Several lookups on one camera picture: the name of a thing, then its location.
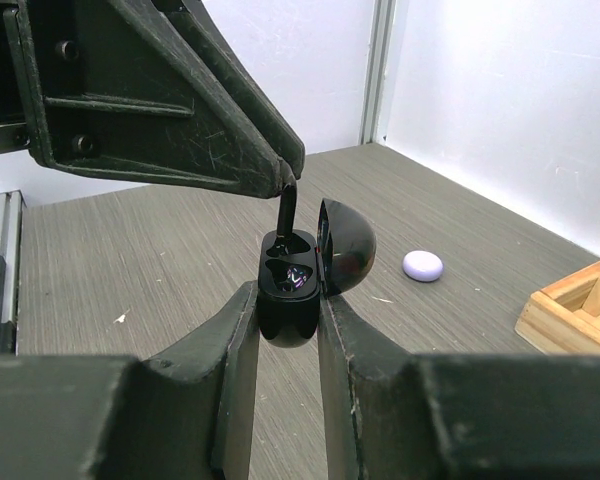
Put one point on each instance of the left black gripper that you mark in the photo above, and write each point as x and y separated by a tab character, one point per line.
0	80

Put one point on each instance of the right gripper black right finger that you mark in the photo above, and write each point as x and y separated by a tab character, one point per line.
391	414

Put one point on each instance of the wooden clothes rack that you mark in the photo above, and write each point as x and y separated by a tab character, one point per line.
564	317

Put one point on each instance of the black round earbud case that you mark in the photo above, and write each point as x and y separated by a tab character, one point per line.
295	275

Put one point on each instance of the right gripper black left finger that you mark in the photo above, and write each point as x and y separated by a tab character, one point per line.
185	413

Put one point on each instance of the aluminium corner frame profile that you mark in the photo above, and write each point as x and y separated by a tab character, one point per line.
379	45

